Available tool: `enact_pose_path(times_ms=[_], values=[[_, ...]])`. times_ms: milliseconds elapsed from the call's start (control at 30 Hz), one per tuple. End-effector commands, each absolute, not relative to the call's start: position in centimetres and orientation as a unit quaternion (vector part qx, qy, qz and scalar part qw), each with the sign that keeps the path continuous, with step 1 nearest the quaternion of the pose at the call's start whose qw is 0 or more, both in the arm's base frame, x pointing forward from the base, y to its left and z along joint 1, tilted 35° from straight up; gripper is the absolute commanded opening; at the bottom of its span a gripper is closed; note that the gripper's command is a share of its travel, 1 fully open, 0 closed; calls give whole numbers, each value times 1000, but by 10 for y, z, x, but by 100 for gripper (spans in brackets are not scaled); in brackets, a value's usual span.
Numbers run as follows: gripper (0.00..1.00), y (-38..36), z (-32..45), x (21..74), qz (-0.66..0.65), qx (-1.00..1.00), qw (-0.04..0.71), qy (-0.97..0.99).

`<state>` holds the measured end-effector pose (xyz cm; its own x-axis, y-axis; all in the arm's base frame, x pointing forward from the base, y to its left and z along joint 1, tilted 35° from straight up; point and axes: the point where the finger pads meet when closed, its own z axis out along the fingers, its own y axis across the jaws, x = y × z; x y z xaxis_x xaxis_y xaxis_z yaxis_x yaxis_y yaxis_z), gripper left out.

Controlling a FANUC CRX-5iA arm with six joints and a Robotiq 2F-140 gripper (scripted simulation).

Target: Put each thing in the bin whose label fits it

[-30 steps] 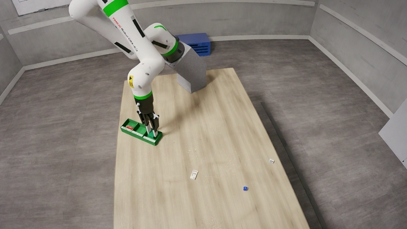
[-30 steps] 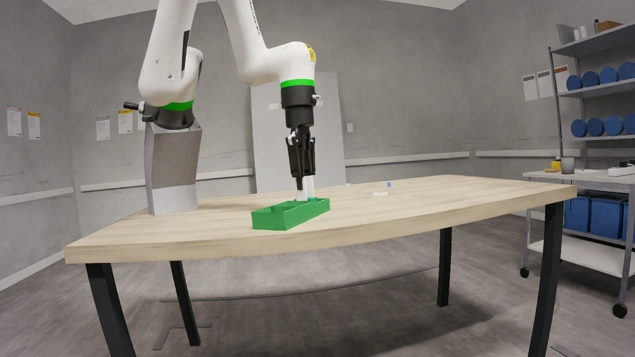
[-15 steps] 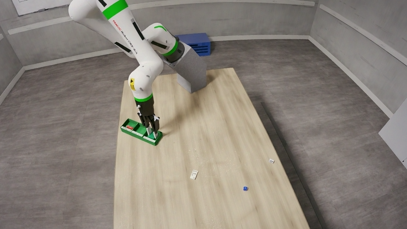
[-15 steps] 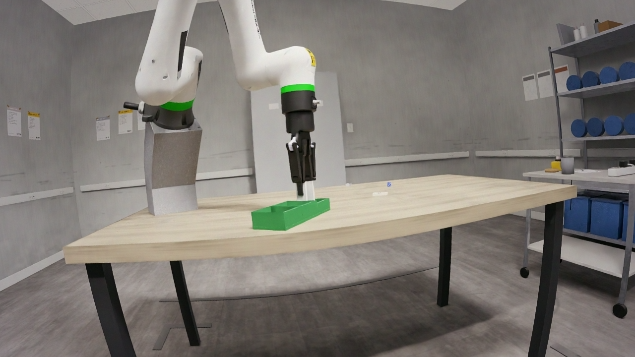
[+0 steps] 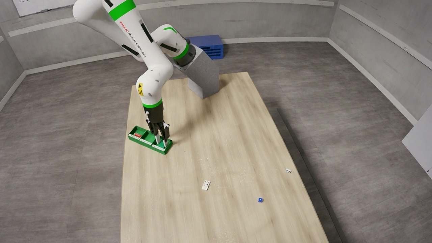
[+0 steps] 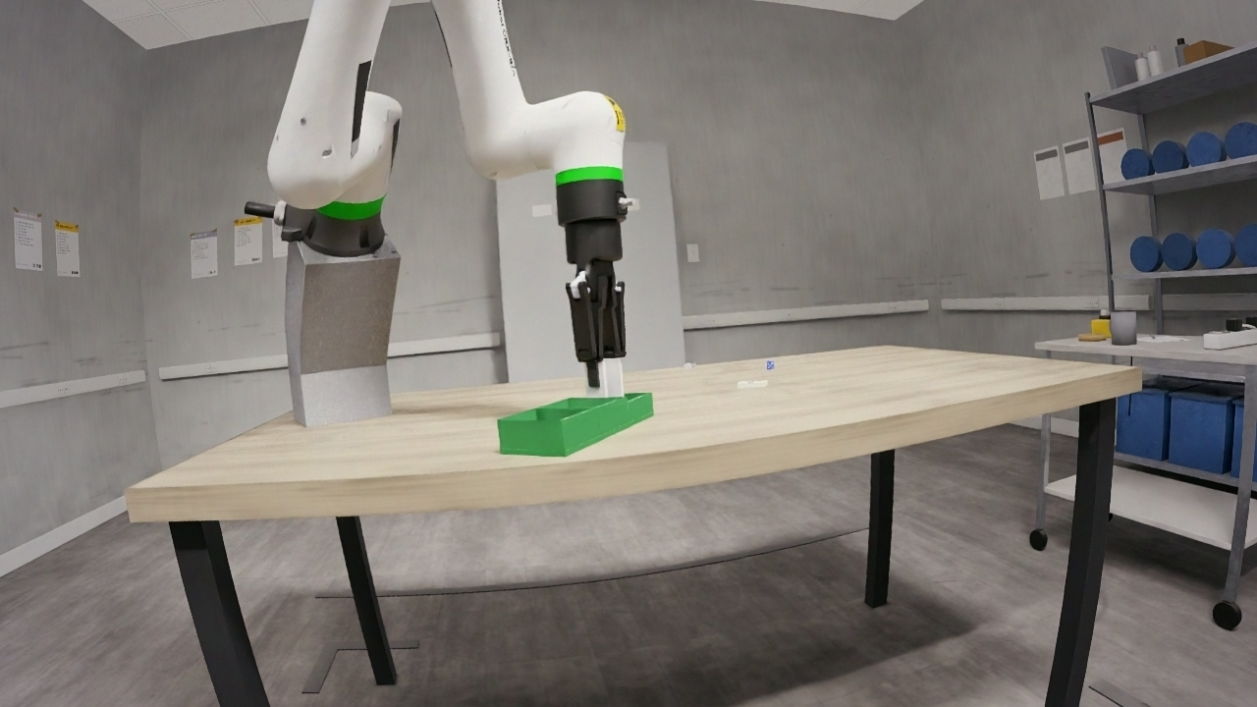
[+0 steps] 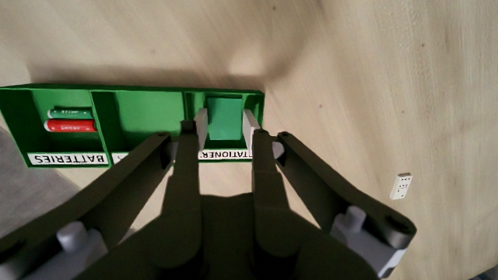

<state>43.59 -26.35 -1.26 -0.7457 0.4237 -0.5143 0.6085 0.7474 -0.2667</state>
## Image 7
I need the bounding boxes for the red aa battery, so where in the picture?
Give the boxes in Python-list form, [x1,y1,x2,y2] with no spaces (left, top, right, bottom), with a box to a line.
[44,118,98,131]

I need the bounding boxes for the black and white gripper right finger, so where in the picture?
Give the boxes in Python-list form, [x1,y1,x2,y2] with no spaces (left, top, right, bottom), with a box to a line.
[243,109,417,279]

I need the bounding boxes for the green rack of labelled bins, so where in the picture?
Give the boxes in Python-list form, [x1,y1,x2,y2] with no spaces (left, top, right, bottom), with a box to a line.
[0,83,265,169]

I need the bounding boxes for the green rectangular block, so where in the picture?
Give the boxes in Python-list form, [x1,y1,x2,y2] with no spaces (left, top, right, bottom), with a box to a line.
[208,96,242,140]

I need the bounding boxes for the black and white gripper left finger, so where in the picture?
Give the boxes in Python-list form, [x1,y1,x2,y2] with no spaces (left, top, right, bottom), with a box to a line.
[0,108,208,280]

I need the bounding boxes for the green battery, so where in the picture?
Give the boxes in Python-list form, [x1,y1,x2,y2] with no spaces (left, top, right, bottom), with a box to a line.
[47,109,95,119]

